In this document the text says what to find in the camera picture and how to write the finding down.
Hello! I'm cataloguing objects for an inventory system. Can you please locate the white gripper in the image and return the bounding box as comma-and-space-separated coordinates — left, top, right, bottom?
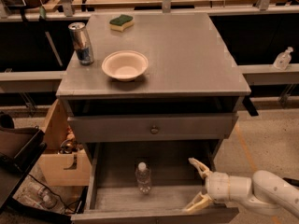
182, 158, 230, 212

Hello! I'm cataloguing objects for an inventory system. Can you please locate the clear plastic water bottle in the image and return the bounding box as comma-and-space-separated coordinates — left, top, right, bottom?
135, 162, 151, 194

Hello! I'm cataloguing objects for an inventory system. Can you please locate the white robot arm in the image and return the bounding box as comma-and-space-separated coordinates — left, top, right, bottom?
183, 158, 299, 217

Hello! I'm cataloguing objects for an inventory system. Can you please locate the grey top drawer with knob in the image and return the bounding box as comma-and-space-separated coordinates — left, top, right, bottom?
68, 113, 238, 143

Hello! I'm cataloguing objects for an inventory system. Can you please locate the open grey middle drawer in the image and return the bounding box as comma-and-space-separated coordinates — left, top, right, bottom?
72, 141, 238, 224

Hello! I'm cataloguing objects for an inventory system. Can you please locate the grey wooden drawer cabinet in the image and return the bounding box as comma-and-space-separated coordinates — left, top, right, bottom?
55, 12, 252, 224

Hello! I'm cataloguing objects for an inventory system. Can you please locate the clear hand sanitizer bottle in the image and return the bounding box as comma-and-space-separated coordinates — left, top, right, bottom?
273, 47, 293, 70

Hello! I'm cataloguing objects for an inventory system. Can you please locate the plastic bottle on floor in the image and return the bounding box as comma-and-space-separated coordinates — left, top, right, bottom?
28, 182, 57, 209

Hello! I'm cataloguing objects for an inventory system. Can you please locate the black chair caster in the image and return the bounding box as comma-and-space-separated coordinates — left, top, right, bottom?
283, 177, 299, 187

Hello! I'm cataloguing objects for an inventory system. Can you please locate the light wooden crate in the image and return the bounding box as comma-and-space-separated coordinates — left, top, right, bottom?
38, 100, 91, 186

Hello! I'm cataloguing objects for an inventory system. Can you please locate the white paper bowl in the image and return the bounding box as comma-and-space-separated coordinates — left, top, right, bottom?
102, 50, 149, 81

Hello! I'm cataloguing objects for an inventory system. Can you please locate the green yellow sponge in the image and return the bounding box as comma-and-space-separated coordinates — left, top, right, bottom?
109, 14, 134, 32

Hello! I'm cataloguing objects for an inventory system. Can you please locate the black plastic bin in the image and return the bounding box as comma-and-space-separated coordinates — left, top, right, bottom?
0, 127, 44, 173

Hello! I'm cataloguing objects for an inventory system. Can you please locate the silver blue drink can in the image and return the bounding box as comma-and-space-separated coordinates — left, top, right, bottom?
68, 22, 94, 65

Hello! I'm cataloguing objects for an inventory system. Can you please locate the black cable on floor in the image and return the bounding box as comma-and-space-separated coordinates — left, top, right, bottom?
27, 173, 82, 215

